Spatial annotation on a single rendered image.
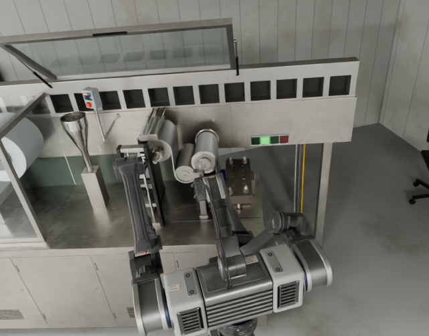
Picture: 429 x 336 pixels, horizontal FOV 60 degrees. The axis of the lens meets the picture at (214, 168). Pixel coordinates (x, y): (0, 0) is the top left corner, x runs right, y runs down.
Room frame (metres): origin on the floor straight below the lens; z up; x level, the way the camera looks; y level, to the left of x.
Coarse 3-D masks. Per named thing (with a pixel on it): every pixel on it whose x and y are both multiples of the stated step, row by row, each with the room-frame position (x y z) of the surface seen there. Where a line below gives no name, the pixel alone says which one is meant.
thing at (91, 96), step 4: (88, 88) 1.86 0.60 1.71; (92, 88) 1.85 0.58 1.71; (96, 88) 1.85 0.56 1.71; (84, 92) 1.83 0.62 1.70; (88, 92) 1.82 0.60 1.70; (92, 92) 1.81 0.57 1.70; (96, 92) 1.84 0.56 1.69; (84, 96) 1.84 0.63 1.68; (88, 96) 1.82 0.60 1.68; (92, 96) 1.81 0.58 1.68; (96, 96) 1.83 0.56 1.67; (88, 100) 1.83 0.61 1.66; (92, 100) 1.81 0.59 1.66; (96, 100) 1.82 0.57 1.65; (100, 100) 1.85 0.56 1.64; (88, 104) 1.81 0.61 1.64; (92, 104) 1.82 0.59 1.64; (96, 104) 1.82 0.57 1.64; (100, 104) 1.84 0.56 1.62; (92, 108) 1.82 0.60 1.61; (96, 108) 1.81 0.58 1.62
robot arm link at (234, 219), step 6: (228, 192) 1.53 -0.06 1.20; (228, 198) 1.47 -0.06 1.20; (228, 204) 1.41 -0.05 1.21; (228, 210) 1.37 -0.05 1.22; (234, 210) 1.37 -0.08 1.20; (234, 216) 1.32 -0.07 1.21; (234, 222) 1.28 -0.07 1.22; (240, 222) 1.28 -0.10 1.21; (234, 228) 1.23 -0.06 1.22; (240, 228) 1.23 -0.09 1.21; (234, 234) 1.20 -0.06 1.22; (252, 234) 1.21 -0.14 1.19
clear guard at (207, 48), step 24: (24, 48) 1.88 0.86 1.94; (48, 48) 1.88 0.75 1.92; (72, 48) 1.88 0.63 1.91; (96, 48) 1.89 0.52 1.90; (120, 48) 1.89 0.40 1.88; (144, 48) 1.90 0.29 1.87; (168, 48) 1.90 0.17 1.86; (192, 48) 1.90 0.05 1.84; (216, 48) 1.91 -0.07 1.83; (48, 72) 2.12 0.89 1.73; (72, 72) 2.13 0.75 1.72; (96, 72) 2.14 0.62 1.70; (120, 72) 2.14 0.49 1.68
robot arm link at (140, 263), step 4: (140, 256) 0.89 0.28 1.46; (144, 256) 0.88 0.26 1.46; (148, 256) 0.88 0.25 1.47; (136, 260) 0.87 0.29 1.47; (140, 260) 0.87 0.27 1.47; (144, 260) 0.85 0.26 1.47; (148, 260) 0.85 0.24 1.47; (136, 264) 0.84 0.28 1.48; (140, 264) 0.84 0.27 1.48; (144, 264) 0.84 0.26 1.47; (148, 264) 0.84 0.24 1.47; (152, 264) 0.86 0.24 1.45; (136, 268) 0.82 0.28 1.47; (136, 272) 0.82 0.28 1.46
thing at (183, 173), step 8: (184, 144) 2.02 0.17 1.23; (192, 144) 2.01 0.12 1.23; (184, 152) 1.92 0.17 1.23; (192, 152) 1.92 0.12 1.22; (184, 160) 1.82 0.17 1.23; (176, 168) 1.78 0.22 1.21; (184, 168) 1.77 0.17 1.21; (192, 168) 1.76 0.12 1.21; (176, 176) 1.77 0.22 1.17; (184, 176) 1.77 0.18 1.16; (192, 176) 1.77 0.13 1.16
